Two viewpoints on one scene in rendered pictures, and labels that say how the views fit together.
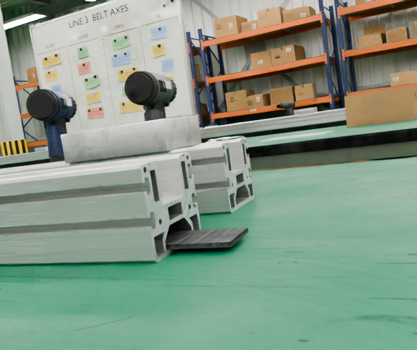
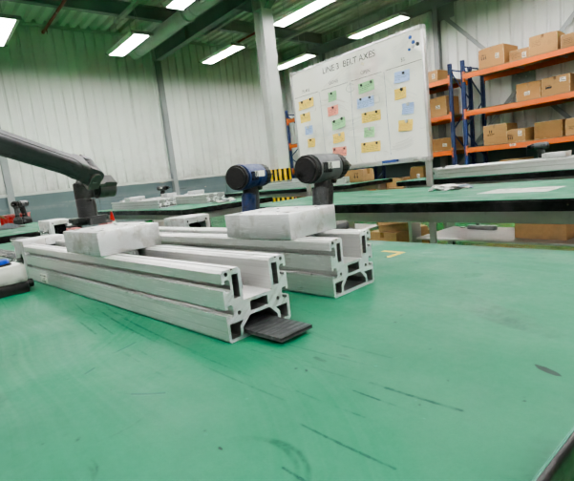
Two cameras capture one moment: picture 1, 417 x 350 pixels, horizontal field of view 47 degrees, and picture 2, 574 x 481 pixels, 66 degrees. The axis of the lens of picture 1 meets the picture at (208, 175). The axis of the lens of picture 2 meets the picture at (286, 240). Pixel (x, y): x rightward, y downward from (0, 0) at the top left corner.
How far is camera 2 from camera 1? 0.21 m
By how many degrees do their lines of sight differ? 23
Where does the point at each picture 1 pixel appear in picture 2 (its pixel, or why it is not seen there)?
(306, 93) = not seen: outside the picture
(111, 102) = (353, 142)
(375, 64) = not seen: outside the picture
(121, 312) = (165, 386)
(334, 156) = (552, 218)
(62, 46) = (315, 91)
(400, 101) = not seen: outside the picture
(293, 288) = (272, 398)
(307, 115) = (556, 159)
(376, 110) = not seen: outside the picture
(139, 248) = (221, 330)
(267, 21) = (541, 48)
